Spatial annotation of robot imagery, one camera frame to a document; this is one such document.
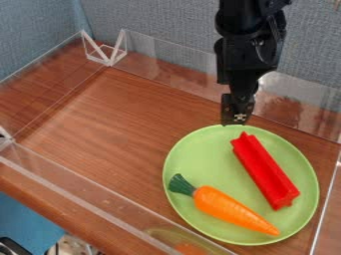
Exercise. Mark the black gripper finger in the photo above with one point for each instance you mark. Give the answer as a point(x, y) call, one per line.
point(236, 111)

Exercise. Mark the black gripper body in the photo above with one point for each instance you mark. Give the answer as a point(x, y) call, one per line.
point(248, 55)

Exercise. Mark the orange toy carrot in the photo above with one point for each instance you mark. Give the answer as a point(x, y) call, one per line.
point(221, 206)

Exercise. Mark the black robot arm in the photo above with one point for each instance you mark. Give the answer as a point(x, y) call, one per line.
point(252, 27)

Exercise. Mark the green round plate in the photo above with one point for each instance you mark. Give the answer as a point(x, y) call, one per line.
point(204, 159)

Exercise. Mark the red plastic block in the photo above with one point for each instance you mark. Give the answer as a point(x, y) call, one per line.
point(273, 182)

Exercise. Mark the clear acrylic back wall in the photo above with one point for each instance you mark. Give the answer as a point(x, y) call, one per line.
point(297, 103)

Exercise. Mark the clear acrylic wall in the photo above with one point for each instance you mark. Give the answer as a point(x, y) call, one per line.
point(89, 209)
point(297, 103)
point(43, 82)

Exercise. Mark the clear acrylic corner bracket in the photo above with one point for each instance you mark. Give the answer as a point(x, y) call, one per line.
point(105, 54)

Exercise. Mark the clear acrylic left wall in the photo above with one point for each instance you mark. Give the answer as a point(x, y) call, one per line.
point(43, 82)

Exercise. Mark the clear acrylic front wall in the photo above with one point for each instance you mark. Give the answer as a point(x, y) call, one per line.
point(89, 209)

